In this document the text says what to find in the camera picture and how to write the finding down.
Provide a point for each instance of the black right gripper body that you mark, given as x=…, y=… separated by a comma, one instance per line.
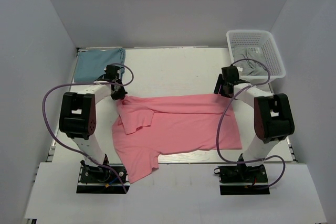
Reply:
x=223, y=92

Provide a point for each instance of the grey t shirt in basket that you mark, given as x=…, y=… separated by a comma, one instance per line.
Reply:
x=250, y=61

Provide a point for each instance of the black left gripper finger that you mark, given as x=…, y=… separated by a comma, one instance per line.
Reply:
x=122, y=94
x=116, y=95

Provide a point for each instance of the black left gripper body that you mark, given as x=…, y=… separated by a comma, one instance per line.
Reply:
x=120, y=85

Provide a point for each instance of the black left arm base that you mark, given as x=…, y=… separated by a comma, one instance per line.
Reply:
x=97, y=180

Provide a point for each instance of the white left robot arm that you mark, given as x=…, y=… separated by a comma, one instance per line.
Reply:
x=78, y=119

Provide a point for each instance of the teal folded t shirt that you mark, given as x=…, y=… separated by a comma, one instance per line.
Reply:
x=91, y=63

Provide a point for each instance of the white plastic basket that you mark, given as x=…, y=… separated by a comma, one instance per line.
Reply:
x=261, y=41

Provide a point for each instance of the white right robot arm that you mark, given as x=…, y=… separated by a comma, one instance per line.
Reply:
x=273, y=120

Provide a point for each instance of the pink t shirt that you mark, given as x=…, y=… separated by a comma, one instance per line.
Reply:
x=149, y=127

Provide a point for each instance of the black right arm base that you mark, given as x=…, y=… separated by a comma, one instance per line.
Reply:
x=242, y=180

